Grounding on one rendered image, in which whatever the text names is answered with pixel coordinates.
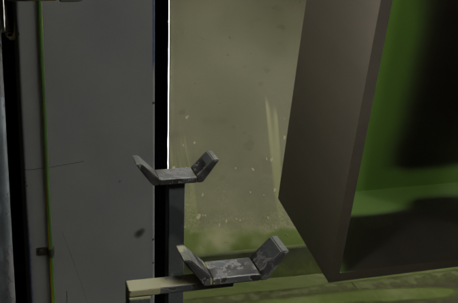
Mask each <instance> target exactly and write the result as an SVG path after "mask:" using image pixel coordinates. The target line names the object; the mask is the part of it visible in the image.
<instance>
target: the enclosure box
mask: <svg viewBox="0 0 458 303"><path fill-rule="evenodd" d="M278 199H279V201H280V202H281V204H282V206H283V207H284V209H285V211H286V212H287V214H288V216H289V217H290V219H291V221H292V222H293V224H294V226H295V227H296V229H297V231H298V233H299V234H300V236H301V238H302V239H303V241H304V243H305V244H306V246H307V248H308V249H309V251H310V253H311V254H312V256H313V258H314V259H315V261H316V263H317V264H318V266H319V268H320V269H321V271H322V273H323V275H324V276H325V278H326V279H327V281H328V282H329V283H332V282H337V281H348V280H354V279H360V278H370V277H376V276H387V275H393V274H403V273H409V272H420V271H426V270H436V269H442V268H452V267H458V0H306V4H305V13H304V19H303V28H302V33H301V42H300V47H299V56H298V61H297V66H296V76H295V81H294V90H293V95H292V104H291V109H290V118H289V123H288V132H287V138H286V147H285V152H284V162H283V167H282V172H281V181H280V186H279V195H278Z"/></svg>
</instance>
